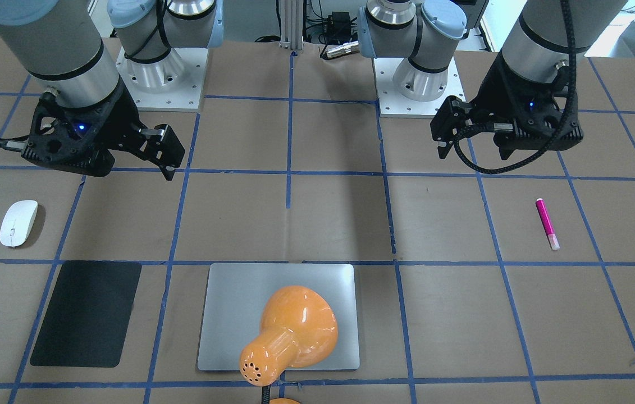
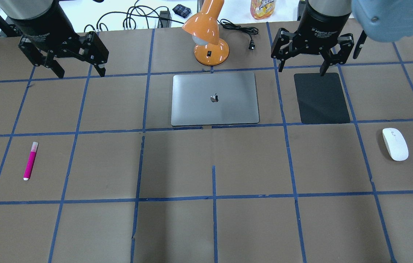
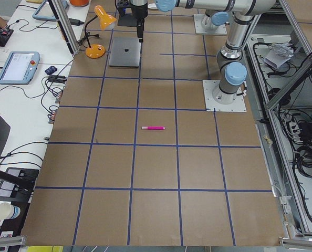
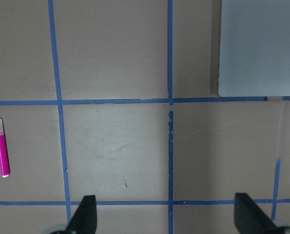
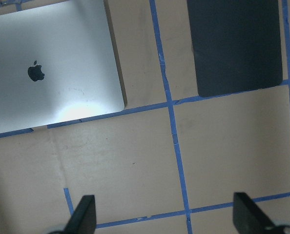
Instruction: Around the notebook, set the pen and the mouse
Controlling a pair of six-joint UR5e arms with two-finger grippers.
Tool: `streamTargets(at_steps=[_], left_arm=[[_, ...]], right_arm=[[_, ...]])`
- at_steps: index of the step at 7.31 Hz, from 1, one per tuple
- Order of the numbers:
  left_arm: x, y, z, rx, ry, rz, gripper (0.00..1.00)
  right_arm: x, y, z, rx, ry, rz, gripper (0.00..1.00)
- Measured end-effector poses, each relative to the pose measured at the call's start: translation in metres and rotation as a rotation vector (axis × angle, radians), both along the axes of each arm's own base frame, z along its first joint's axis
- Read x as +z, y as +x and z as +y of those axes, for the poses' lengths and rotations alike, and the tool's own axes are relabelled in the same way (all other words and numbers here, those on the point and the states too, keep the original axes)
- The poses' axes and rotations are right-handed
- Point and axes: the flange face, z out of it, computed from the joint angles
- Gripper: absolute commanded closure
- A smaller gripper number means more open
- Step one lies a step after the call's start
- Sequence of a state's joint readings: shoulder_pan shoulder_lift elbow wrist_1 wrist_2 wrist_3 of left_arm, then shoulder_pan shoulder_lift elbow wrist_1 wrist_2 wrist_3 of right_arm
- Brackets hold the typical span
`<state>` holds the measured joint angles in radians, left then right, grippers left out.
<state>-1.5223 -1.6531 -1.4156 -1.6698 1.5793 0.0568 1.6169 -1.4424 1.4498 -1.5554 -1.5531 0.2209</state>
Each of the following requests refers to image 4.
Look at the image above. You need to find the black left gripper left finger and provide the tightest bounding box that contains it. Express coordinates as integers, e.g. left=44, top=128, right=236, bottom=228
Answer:
left=65, top=195, right=97, bottom=234

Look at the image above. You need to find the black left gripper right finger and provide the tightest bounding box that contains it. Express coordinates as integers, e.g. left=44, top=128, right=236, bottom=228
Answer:
left=234, top=193, right=277, bottom=234

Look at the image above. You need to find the pink highlighter pen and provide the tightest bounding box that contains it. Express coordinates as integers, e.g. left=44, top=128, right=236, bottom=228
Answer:
left=0, top=118, right=10, bottom=178

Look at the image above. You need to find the silver laptop notebook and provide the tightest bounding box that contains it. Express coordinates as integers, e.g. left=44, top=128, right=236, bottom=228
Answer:
left=218, top=0, right=290, bottom=97

